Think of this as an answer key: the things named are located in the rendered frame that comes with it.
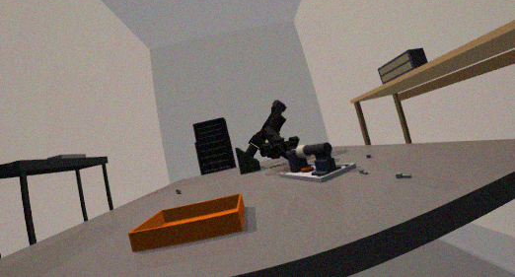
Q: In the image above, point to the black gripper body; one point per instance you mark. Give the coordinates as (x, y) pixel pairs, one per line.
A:
(274, 139)

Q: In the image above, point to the orange open tray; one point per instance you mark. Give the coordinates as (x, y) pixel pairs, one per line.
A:
(192, 222)

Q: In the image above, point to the red-brown ring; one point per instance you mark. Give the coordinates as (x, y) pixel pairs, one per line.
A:
(307, 169)

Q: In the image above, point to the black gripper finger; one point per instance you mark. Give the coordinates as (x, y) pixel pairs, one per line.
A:
(287, 147)
(279, 150)

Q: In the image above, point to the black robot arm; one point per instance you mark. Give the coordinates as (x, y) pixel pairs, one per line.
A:
(273, 124)

